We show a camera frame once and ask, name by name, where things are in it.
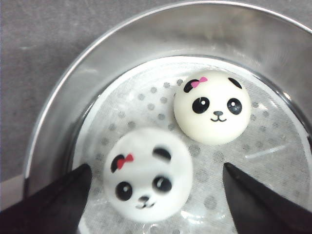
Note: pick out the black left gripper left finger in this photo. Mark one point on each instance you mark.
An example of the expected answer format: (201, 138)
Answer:
(55, 209)

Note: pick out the panda bun with red bow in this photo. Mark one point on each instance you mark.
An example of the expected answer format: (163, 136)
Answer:
(148, 175)

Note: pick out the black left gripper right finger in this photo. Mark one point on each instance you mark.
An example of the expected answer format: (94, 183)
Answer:
(256, 209)

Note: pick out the panda bun with pink bow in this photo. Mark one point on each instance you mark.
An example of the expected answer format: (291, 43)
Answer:
(212, 107)

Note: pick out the white perforated steamer liner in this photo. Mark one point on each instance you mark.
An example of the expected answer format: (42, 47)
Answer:
(274, 149)

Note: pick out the stainless steel steamer pot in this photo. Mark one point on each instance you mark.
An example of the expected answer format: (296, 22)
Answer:
(273, 47)

